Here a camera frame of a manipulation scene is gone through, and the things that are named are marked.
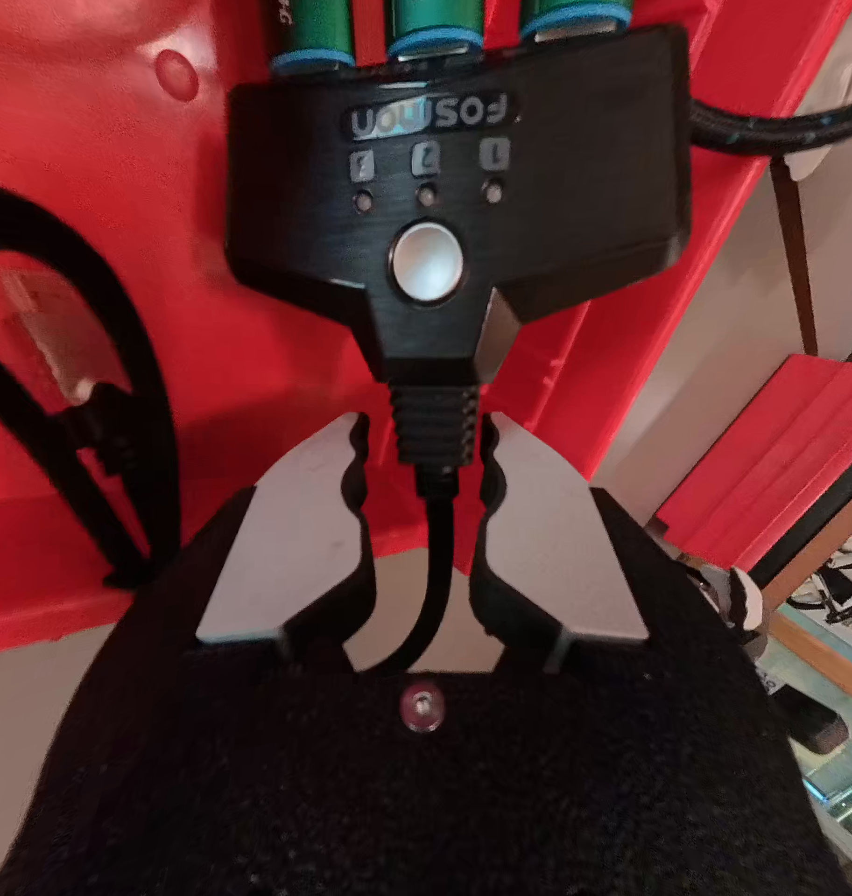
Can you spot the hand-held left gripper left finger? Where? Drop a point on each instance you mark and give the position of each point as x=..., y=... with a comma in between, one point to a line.
x=286, y=546

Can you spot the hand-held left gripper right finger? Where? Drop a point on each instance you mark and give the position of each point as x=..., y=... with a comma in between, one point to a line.
x=559, y=553

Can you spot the red plastic bin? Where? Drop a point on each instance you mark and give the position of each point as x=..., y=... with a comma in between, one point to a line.
x=769, y=455
x=117, y=210

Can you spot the black HDMI switch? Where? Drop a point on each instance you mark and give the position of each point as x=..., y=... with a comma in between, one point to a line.
x=538, y=175

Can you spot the grey desk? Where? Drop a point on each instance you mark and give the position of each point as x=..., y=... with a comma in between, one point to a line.
x=713, y=315

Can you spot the green HDMI plug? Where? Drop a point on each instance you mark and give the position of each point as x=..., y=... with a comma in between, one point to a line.
x=573, y=17
x=433, y=28
x=314, y=35

